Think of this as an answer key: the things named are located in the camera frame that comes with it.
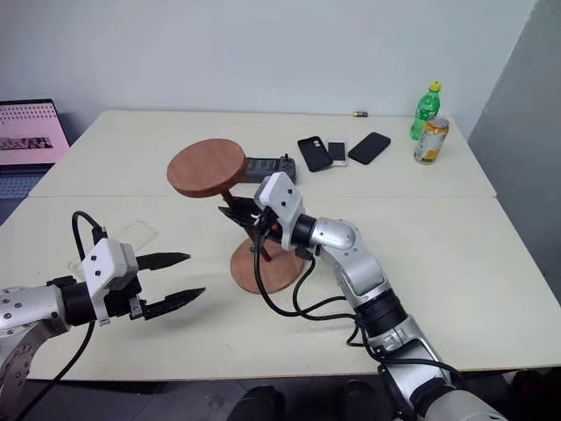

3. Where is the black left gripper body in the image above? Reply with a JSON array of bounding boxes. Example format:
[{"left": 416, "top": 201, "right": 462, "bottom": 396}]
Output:
[{"left": 104, "top": 277, "right": 148, "bottom": 321}]

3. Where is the orange drink can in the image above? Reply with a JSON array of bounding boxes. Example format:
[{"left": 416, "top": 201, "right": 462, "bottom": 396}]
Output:
[{"left": 413, "top": 116, "right": 451, "bottom": 166}]

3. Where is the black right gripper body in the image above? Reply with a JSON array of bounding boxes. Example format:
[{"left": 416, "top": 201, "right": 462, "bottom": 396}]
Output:
[{"left": 247, "top": 209, "right": 287, "bottom": 245}]

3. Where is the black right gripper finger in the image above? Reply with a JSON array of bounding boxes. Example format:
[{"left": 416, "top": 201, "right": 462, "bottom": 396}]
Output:
[
  {"left": 224, "top": 196, "right": 260, "bottom": 218},
  {"left": 217, "top": 205, "right": 259, "bottom": 234}
]

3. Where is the laptop with pink screen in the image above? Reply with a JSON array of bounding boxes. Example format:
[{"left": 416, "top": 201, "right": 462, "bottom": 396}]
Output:
[{"left": 0, "top": 98, "right": 72, "bottom": 199}]

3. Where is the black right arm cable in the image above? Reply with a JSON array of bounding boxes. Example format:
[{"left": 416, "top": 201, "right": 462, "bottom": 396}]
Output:
[{"left": 252, "top": 213, "right": 464, "bottom": 388}]

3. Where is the clear phone case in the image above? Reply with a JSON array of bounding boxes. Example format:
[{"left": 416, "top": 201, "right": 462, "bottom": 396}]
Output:
[{"left": 68, "top": 220, "right": 158, "bottom": 276}]

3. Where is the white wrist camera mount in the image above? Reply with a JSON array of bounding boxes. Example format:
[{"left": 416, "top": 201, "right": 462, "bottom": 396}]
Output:
[
  {"left": 253, "top": 171, "right": 306, "bottom": 252},
  {"left": 78, "top": 238, "right": 139, "bottom": 328}
]

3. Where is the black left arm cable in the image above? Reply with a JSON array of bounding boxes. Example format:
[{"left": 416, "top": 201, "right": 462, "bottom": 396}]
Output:
[{"left": 24, "top": 210, "right": 109, "bottom": 396}]

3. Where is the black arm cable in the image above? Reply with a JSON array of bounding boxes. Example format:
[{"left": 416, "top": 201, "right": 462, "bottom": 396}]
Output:
[
  {"left": 24, "top": 210, "right": 109, "bottom": 396},
  {"left": 252, "top": 213, "right": 464, "bottom": 388}
]

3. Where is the wooden pole with round top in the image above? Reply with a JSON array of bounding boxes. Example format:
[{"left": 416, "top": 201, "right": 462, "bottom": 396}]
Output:
[{"left": 166, "top": 138, "right": 272, "bottom": 261}]

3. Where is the black phone case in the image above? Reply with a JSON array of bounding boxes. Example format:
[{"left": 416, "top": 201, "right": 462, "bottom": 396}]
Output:
[{"left": 297, "top": 135, "right": 334, "bottom": 174}]

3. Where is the black handheld remote controller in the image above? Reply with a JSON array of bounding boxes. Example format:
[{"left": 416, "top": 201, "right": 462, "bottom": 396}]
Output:
[{"left": 242, "top": 153, "right": 300, "bottom": 186}]

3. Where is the green plastic soda bottle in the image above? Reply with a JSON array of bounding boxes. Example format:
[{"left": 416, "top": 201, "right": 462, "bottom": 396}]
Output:
[{"left": 409, "top": 80, "right": 444, "bottom": 142}]

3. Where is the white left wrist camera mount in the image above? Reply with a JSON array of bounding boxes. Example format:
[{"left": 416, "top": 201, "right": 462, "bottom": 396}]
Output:
[{"left": 78, "top": 238, "right": 139, "bottom": 328}]

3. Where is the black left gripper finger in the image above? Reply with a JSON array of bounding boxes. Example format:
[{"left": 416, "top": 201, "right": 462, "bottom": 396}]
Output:
[
  {"left": 136, "top": 252, "right": 192, "bottom": 270},
  {"left": 144, "top": 287, "right": 207, "bottom": 322}
]

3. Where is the round wooden base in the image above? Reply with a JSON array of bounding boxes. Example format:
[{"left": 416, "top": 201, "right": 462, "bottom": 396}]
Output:
[{"left": 230, "top": 238, "right": 305, "bottom": 295}]

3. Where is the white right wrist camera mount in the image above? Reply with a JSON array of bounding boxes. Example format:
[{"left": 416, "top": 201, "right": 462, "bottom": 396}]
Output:
[{"left": 253, "top": 171, "right": 306, "bottom": 252}]

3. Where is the white smartphone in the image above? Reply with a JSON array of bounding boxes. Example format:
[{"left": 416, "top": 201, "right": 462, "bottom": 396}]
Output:
[{"left": 327, "top": 139, "right": 350, "bottom": 168}]

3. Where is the black smartphone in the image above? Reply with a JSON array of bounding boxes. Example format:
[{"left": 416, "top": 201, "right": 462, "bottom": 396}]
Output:
[{"left": 347, "top": 132, "right": 392, "bottom": 167}]

